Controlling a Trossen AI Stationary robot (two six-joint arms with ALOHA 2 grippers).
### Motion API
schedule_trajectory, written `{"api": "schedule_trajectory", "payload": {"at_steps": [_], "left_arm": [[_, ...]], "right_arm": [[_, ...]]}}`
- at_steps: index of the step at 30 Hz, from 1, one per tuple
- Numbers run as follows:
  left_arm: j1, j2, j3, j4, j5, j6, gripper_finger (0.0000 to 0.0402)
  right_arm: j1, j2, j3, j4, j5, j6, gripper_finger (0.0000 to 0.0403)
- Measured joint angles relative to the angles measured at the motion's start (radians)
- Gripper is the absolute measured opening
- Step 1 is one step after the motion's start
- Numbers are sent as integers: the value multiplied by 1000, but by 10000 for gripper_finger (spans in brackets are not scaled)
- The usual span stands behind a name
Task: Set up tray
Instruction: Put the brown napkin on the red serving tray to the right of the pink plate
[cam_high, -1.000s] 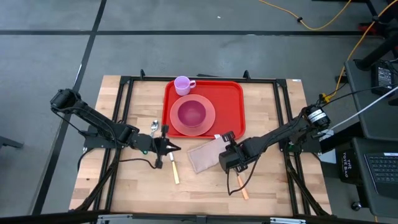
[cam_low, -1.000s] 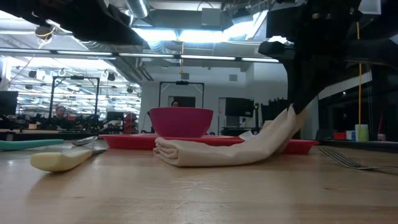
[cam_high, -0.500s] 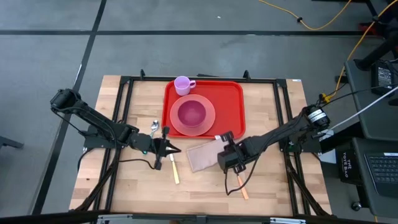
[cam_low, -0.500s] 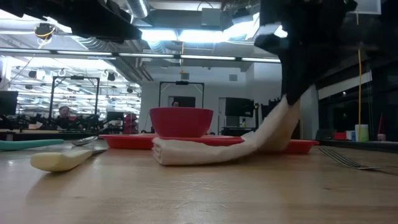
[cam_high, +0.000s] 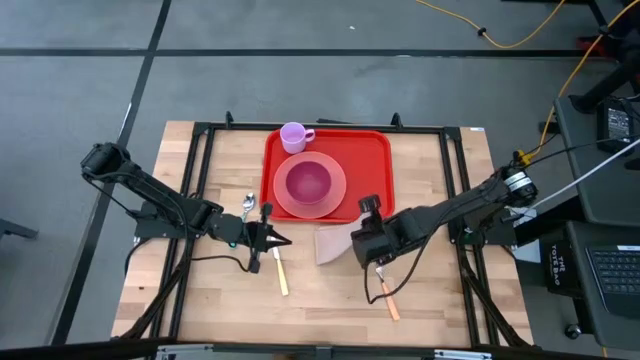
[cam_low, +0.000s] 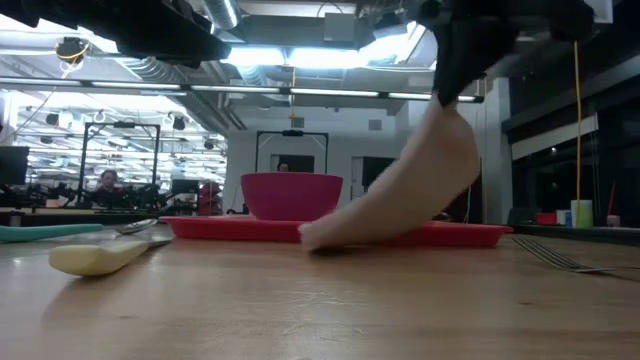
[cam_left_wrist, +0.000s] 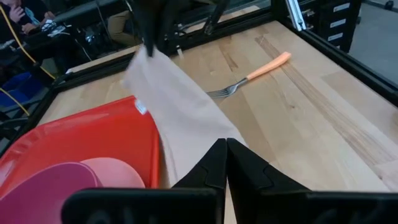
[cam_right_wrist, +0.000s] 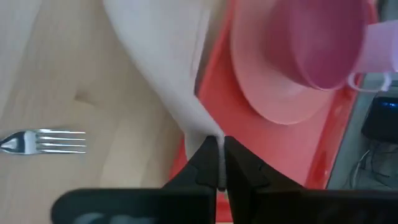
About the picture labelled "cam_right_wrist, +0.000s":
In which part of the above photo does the magenta bowl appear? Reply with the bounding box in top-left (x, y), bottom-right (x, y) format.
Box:
top-left (267, 0), bottom-right (369, 91)

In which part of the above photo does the fork with orange handle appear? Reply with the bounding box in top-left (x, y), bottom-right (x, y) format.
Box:
top-left (0, 128), bottom-right (87, 156)

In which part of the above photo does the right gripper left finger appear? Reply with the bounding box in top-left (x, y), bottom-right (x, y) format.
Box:
top-left (51, 135), bottom-right (218, 224)

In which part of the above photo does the black box with blue light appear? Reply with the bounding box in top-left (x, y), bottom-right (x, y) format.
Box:
top-left (361, 95), bottom-right (398, 144)

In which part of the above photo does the beige cloth napkin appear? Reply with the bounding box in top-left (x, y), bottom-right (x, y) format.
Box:
top-left (101, 0), bottom-right (233, 191)

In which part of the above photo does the red plastic tray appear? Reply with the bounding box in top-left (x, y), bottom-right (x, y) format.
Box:
top-left (169, 0), bottom-right (379, 224)

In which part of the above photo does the lilac plastic cup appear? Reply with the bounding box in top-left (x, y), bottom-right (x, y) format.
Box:
top-left (346, 19), bottom-right (398, 93)

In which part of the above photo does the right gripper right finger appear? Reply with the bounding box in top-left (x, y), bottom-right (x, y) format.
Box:
top-left (224, 136), bottom-right (398, 224)

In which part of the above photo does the pink round plate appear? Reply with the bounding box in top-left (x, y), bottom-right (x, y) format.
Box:
top-left (230, 0), bottom-right (340, 126)

